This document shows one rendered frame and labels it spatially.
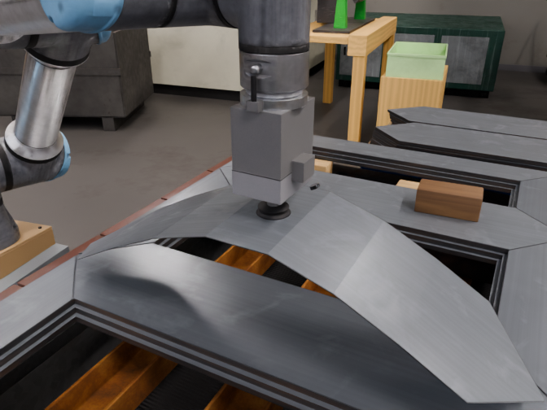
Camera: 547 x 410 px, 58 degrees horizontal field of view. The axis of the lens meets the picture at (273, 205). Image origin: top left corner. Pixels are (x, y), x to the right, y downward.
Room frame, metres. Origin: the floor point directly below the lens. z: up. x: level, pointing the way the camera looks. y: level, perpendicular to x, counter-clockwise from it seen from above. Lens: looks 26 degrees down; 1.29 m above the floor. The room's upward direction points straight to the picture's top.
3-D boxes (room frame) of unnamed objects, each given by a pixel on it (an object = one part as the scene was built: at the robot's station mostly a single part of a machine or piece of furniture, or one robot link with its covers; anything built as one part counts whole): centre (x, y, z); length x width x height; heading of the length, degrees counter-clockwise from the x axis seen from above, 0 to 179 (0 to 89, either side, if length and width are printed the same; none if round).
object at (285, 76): (0.54, 0.00, 1.18); 0.08 x 0.08 x 0.05
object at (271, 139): (0.53, -0.01, 1.10); 0.10 x 0.09 x 0.16; 61
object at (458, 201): (0.88, -0.35, 0.87); 0.12 x 0.06 x 0.05; 67
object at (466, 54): (6.11, -1.76, 0.34); 1.69 x 1.55 x 0.69; 69
